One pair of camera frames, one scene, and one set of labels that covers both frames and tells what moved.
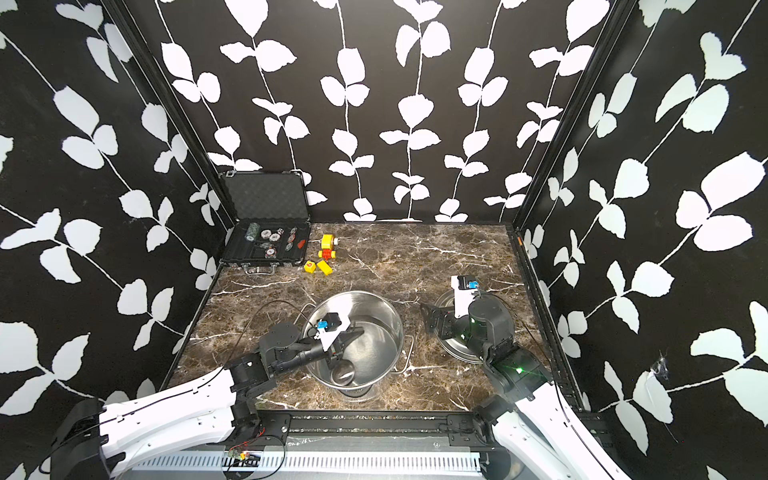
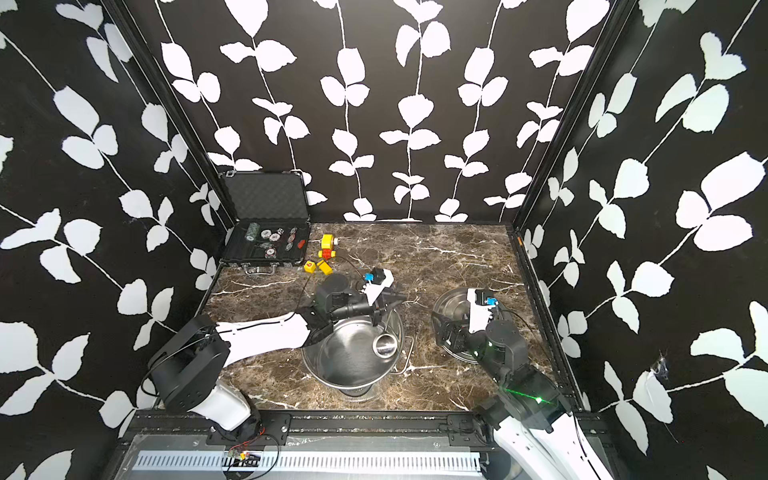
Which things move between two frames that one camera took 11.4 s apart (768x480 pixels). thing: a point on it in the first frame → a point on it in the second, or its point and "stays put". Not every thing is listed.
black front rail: (273, 428) stays put
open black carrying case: (271, 220) stays put
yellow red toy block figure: (327, 244) stays put
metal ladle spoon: (342, 373) → (385, 344)
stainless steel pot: (373, 353) stays put
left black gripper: (336, 348) → (378, 308)
